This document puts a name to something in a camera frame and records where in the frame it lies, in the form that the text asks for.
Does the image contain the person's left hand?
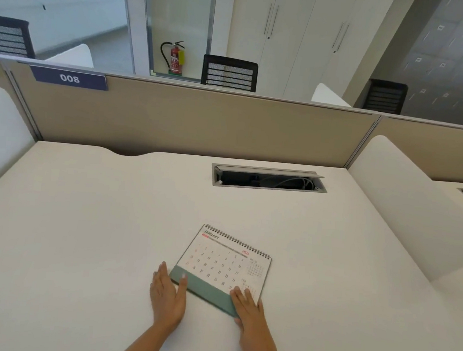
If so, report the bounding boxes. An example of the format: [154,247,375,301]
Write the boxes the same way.
[146,260,190,334]

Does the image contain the person's right hand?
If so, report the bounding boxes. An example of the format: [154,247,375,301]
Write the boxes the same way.
[224,286,283,351]

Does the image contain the spiral desk calendar green base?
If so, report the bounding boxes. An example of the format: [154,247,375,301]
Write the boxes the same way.
[166,221,275,321]

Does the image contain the person's left forearm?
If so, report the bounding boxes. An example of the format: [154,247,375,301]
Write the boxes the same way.
[114,320,175,351]

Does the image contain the beige desk partition panel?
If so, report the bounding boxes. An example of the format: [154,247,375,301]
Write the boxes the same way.
[367,114,463,184]
[0,60,385,178]

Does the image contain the white rounded side divider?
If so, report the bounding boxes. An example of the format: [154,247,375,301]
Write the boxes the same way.
[338,132,463,285]
[43,40,96,69]
[311,82,354,108]

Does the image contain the black mesh office chair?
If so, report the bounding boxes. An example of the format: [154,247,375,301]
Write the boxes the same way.
[0,15,40,59]
[360,78,409,116]
[200,54,260,93]

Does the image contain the red fire extinguisher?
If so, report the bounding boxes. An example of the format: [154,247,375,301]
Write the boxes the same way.
[158,39,187,76]

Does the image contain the blue desk number label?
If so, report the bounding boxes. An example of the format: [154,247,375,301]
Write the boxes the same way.
[27,65,110,91]

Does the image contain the glass partition door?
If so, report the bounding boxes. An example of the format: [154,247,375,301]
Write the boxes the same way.
[133,0,217,84]

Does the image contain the white tall storage cabinet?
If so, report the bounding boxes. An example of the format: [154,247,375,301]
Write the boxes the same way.
[222,0,398,109]

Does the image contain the grey cables in tray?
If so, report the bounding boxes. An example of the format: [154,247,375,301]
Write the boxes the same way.
[251,173,317,191]

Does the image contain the grey locker wall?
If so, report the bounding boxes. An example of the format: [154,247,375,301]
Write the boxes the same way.
[392,0,463,129]

